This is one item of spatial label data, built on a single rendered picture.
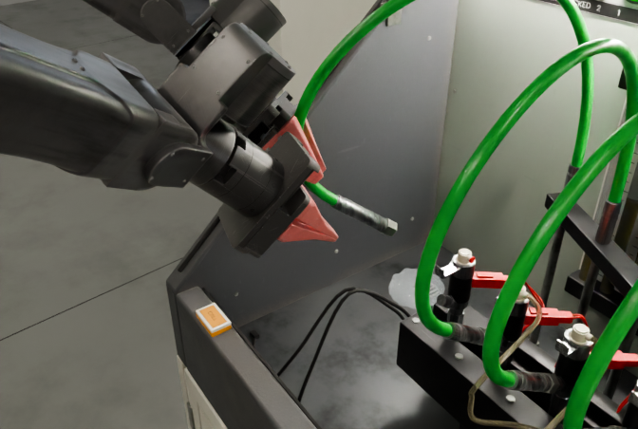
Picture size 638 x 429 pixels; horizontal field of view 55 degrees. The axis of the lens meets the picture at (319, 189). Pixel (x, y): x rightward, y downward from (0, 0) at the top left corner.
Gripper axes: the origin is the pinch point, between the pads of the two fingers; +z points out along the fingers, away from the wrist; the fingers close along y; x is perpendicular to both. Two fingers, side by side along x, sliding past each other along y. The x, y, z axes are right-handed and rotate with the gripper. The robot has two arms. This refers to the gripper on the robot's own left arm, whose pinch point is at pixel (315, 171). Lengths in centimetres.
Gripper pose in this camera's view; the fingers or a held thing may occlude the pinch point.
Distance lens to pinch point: 71.5
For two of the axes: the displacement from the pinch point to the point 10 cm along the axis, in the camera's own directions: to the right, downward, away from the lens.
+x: -7.0, 6.5, 3.0
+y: 1.1, -3.1, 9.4
